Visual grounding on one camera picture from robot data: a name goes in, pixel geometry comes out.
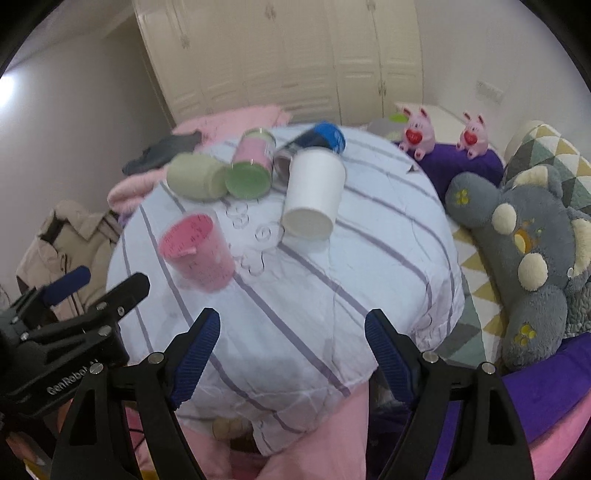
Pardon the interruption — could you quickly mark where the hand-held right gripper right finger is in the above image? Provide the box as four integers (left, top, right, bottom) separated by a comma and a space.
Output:
364, 308, 532, 480

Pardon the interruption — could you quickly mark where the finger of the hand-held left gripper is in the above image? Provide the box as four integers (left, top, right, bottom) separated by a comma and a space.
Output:
20, 272, 151, 343
8, 265, 92, 325

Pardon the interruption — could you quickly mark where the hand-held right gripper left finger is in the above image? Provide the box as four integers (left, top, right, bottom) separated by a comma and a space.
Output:
50, 307, 221, 480

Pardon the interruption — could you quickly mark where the pink measuring cup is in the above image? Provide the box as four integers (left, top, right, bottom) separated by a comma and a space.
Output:
157, 210, 238, 293

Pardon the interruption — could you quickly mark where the sage green cup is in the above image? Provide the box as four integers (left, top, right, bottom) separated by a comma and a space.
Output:
166, 152, 232, 200

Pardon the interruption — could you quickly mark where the white paper cup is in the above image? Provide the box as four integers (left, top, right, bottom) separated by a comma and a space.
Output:
281, 148, 347, 241

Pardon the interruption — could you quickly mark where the pink and green cup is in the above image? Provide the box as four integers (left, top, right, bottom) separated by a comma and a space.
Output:
225, 128, 277, 199

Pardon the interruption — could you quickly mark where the blue and black cup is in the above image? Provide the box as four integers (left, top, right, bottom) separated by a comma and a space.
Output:
273, 121, 347, 190

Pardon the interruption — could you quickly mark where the beige jacket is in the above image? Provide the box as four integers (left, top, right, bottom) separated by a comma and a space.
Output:
16, 199, 123, 324

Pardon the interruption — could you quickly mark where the white striped bed sheet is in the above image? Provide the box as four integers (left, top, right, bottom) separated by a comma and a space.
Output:
106, 122, 465, 456

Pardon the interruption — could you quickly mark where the pink bed sheet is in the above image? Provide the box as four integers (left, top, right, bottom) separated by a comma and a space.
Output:
178, 381, 376, 480

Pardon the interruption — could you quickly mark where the pink blanket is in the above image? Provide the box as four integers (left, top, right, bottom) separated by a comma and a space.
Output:
107, 105, 293, 217

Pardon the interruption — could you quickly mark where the dark grey cloth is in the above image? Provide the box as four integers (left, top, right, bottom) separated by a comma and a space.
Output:
122, 130, 204, 176

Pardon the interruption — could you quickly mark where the purple blanket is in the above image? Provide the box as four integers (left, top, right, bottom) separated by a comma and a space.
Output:
369, 141, 591, 480

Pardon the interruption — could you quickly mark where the grey plush toy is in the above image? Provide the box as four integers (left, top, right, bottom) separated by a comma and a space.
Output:
444, 165, 591, 371

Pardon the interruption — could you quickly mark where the pink pig plush toy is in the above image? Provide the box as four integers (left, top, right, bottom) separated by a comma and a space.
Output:
398, 107, 437, 160
456, 112, 489, 160

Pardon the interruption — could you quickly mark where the cream wardrobe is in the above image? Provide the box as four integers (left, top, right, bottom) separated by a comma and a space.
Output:
131, 0, 426, 128

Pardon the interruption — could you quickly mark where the white wall socket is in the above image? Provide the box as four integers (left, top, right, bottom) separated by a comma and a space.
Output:
475, 80, 505, 103

